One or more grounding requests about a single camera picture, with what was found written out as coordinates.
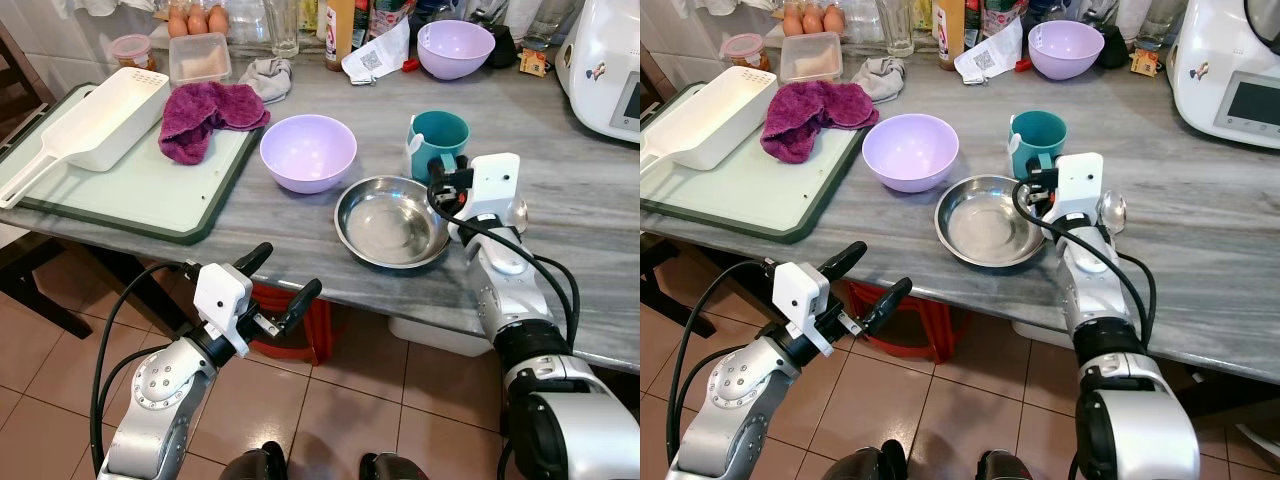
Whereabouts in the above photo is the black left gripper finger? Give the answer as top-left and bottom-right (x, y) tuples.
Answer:
(820, 241), (869, 281)
(865, 277), (914, 336)
(232, 242), (274, 279)
(277, 278), (324, 338)

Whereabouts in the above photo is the teal mug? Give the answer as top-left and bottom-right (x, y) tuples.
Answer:
(405, 110), (471, 184)
(1008, 110), (1068, 181)

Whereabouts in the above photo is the red plastic stool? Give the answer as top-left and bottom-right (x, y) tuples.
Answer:
(845, 280), (951, 363)
(245, 283), (336, 366)

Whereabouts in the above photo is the stainless steel bowl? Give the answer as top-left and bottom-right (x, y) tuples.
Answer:
(934, 175), (1047, 269)
(334, 176), (453, 270)

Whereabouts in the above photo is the green rimmed cutting board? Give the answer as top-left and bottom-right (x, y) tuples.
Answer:
(0, 82), (263, 246)
(640, 82), (866, 244)

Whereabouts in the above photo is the white paper with QR code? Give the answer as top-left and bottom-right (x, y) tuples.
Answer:
(341, 18), (411, 86)
(953, 18), (1023, 86)

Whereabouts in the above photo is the lavender plastic bowl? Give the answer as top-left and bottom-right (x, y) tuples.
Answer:
(862, 113), (961, 194)
(417, 20), (496, 81)
(1027, 20), (1106, 81)
(260, 114), (358, 195)

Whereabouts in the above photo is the small black container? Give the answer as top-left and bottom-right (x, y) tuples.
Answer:
(1095, 25), (1131, 69)
(488, 25), (519, 69)

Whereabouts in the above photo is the white plastic storage box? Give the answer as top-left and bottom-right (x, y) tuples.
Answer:
(388, 317), (496, 358)

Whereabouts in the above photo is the black left robot foot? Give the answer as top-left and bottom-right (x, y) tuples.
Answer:
(825, 440), (909, 480)
(220, 442), (289, 480)

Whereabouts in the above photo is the black robot foot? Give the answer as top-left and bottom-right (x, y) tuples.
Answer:
(358, 452), (431, 480)
(220, 442), (289, 480)
(975, 450), (1036, 480)
(825, 440), (909, 480)

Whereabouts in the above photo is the magenta towel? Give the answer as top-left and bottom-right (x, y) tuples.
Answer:
(158, 82), (271, 166)
(760, 80), (881, 165)

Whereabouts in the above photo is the red label bottle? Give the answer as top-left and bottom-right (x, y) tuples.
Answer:
(360, 0), (411, 36)
(975, 0), (1021, 36)

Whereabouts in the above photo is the orange label bottle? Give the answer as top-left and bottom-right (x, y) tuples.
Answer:
(935, 0), (969, 71)
(323, 0), (358, 71)

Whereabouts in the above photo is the grey crumpled cloth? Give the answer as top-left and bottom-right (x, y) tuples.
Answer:
(240, 57), (293, 104)
(852, 57), (906, 103)

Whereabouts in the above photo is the black right robot foot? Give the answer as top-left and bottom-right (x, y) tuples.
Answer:
(358, 452), (431, 480)
(975, 450), (1036, 480)

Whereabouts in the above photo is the white kitchen cooking machine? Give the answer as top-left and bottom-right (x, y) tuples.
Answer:
(1165, 0), (1280, 151)
(556, 0), (641, 144)

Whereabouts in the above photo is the clear drinking glass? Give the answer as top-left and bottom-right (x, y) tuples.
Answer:
(262, 0), (301, 58)
(877, 0), (916, 58)

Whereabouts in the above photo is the clear plastic food container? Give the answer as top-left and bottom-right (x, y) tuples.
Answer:
(168, 32), (233, 86)
(780, 31), (844, 84)

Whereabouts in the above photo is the small jar with pink lid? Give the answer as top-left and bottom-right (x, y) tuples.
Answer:
(110, 34), (158, 73)
(722, 33), (771, 73)

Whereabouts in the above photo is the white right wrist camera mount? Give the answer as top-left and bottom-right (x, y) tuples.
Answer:
(462, 153), (523, 242)
(1050, 152), (1104, 242)

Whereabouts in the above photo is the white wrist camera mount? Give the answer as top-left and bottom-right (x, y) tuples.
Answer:
(192, 262), (255, 358)
(462, 153), (523, 242)
(1050, 152), (1104, 242)
(778, 262), (842, 358)

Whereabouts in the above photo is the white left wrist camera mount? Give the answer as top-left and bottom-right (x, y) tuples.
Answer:
(778, 262), (842, 358)
(192, 262), (255, 358)

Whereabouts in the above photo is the dark wooden furniture frame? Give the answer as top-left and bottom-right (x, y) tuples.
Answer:
(0, 232), (136, 341)
(640, 235), (761, 331)

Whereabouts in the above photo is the white plastic handled basket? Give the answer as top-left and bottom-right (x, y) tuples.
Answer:
(640, 66), (779, 173)
(0, 67), (171, 209)

